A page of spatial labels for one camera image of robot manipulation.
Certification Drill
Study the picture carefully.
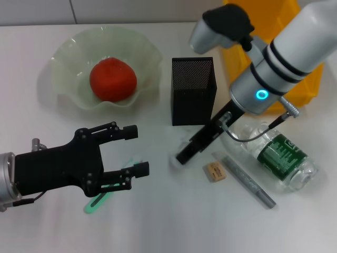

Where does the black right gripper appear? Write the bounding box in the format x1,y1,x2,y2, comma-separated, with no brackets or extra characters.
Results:
175,100,247,166

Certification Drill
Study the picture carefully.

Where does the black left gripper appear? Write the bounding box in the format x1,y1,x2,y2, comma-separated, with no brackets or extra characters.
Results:
14,121,150,198

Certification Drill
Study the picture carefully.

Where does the red tomato-shaped toy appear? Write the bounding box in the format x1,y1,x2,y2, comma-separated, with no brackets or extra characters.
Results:
89,57,137,102

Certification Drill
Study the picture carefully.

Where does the clear green-label water bottle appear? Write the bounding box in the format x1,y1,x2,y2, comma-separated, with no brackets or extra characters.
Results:
222,121,319,193

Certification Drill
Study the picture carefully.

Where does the tan eraser block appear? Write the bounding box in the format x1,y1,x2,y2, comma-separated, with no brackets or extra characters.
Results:
202,162,227,182

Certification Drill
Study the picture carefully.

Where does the black mesh pen holder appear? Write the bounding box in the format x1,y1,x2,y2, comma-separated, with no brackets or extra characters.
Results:
170,56,218,127

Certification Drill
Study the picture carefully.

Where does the grey marker pen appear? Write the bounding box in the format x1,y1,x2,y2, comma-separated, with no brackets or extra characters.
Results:
221,155,276,209

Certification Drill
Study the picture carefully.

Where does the green utility knife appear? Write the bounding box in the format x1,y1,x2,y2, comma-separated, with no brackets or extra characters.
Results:
83,157,144,216

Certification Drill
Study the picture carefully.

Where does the pale green glass fruit plate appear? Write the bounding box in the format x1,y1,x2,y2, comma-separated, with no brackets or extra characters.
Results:
49,26,162,115

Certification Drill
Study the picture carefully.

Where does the yellow plastic bin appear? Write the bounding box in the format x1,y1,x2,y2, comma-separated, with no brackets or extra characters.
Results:
222,0,325,115

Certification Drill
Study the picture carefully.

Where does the left gripper cable with connector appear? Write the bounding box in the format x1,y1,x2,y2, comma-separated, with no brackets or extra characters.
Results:
10,138,47,208

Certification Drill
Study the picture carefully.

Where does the gripper cable with connector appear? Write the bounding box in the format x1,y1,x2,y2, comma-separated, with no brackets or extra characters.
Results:
218,96,301,143
10,138,47,208

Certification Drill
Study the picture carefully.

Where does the right gripper cable with connector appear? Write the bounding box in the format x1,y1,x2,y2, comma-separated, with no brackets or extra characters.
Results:
218,96,301,143

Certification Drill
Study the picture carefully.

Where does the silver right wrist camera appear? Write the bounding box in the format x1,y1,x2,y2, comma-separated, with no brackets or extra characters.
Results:
189,4,272,66

